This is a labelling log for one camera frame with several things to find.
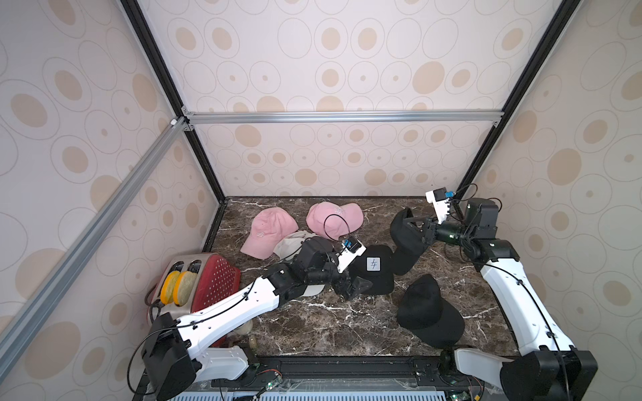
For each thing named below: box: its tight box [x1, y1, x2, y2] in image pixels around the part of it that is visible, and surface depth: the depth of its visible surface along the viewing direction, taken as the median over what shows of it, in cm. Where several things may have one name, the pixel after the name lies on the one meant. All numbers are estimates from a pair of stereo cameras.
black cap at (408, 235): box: [390, 207, 428, 276], surface depth 74 cm
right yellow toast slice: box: [173, 270, 199, 307], surface depth 72 cm
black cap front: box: [397, 274, 465, 350], surface depth 84 cm
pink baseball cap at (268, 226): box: [240, 207, 300, 260], surface depth 105 cm
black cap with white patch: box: [348, 243, 395, 295], surface depth 94 cm
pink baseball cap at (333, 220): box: [305, 201, 365, 240], surface depth 110 cm
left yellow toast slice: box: [160, 270, 181, 305], surface depth 72 cm
